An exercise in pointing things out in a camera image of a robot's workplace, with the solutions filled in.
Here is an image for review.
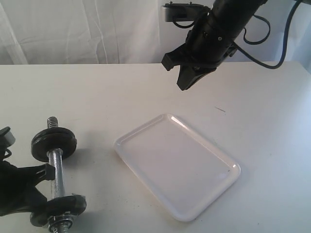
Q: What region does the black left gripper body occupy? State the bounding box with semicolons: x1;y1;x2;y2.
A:
0;161;47;216

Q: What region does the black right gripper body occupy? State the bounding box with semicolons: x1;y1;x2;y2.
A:
161;12;237;73

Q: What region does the chrome dumbbell bar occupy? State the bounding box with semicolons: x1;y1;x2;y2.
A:
47;116;70;233

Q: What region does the black weight plate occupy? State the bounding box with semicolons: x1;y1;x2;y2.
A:
31;127;77;162
29;194;87;227

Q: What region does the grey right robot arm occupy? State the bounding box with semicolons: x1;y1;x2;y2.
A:
162;0;265;90

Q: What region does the white plastic tray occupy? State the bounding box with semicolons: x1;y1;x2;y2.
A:
114;114;241;222

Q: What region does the white backdrop curtain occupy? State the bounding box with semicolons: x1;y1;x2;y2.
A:
0;0;311;66

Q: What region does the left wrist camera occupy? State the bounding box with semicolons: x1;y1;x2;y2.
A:
0;126;16;148

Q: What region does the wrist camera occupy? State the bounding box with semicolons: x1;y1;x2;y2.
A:
0;126;16;148
161;2;205;22

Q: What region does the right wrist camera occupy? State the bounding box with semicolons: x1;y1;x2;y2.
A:
161;2;205;22

